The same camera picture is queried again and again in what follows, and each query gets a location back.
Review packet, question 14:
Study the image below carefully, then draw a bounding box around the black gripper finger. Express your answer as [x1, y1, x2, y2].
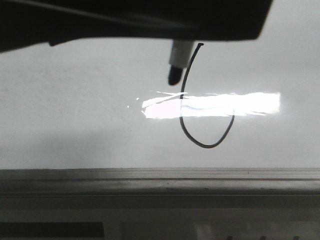
[0, 0, 272, 52]

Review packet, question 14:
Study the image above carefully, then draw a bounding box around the black white whiteboard marker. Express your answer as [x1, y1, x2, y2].
[168, 39, 194, 86]

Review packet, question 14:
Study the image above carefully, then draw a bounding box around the white whiteboard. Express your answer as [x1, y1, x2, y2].
[0, 0, 320, 169]

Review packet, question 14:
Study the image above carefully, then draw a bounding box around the grey aluminium whiteboard frame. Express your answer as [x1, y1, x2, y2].
[0, 168, 320, 197]

